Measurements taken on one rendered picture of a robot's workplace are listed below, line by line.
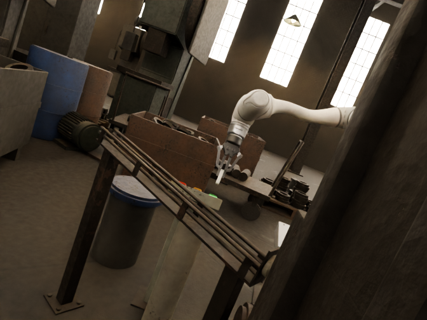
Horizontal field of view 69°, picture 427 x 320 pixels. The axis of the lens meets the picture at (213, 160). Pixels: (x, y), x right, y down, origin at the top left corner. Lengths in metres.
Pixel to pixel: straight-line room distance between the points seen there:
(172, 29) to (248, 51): 7.45
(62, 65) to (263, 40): 10.12
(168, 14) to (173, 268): 4.83
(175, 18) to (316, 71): 8.31
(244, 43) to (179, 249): 11.86
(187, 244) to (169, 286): 0.19
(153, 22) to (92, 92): 2.15
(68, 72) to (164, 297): 2.69
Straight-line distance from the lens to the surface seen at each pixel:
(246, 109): 1.31
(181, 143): 3.01
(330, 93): 8.96
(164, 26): 5.65
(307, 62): 12.98
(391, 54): 0.41
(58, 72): 3.56
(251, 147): 4.59
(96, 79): 4.04
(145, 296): 1.63
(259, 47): 12.82
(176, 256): 1.29
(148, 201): 1.61
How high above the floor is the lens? 0.99
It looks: 10 degrees down
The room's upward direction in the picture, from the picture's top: 21 degrees clockwise
